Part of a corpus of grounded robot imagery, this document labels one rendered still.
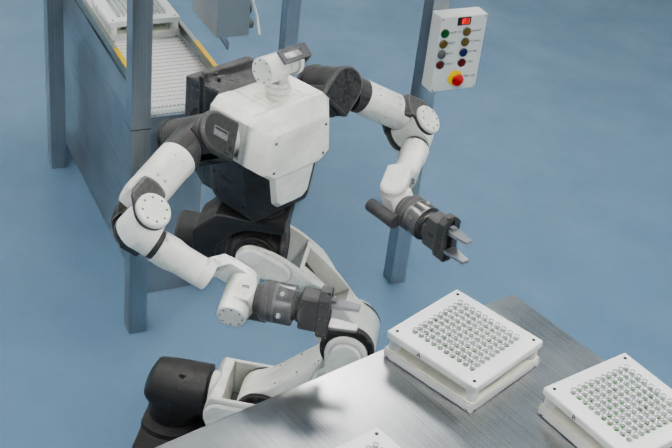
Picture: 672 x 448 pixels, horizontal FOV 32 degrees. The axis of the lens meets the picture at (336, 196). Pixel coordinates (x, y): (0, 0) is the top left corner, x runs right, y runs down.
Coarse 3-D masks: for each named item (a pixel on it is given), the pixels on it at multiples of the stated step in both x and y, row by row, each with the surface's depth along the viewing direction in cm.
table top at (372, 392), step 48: (336, 384) 247; (384, 384) 249; (528, 384) 254; (192, 432) 231; (240, 432) 232; (288, 432) 233; (336, 432) 235; (384, 432) 236; (432, 432) 238; (480, 432) 239; (528, 432) 241
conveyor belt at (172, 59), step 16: (160, 48) 387; (176, 48) 388; (160, 64) 377; (176, 64) 378; (192, 64) 379; (160, 80) 367; (176, 80) 368; (160, 96) 358; (176, 96) 359; (160, 112) 354; (176, 112) 357
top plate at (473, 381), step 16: (432, 304) 263; (448, 304) 264; (480, 304) 265; (416, 320) 257; (496, 320) 260; (400, 336) 252; (416, 336) 252; (448, 336) 254; (512, 336) 256; (528, 336) 256; (416, 352) 249; (432, 352) 248; (512, 352) 251; (528, 352) 252; (448, 368) 244; (464, 368) 245; (480, 368) 245; (496, 368) 246; (464, 384) 242; (480, 384) 241
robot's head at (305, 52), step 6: (288, 48) 266; (294, 48) 266; (300, 48) 268; (306, 48) 268; (282, 54) 264; (306, 54) 268; (312, 54) 269; (282, 60) 263; (288, 60) 264; (294, 60) 265; (306, 60) 270; (300, 72) 271
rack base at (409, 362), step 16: (384, 352) 256; (400, 352) 255; (416, 368) 251; (432, 368) 251; (512, 368) 254; (528, 368) 256; (432, 384) 249; (448, 384) 247; (496, 384) 249; (464, 400) 243; (480, 400) 244
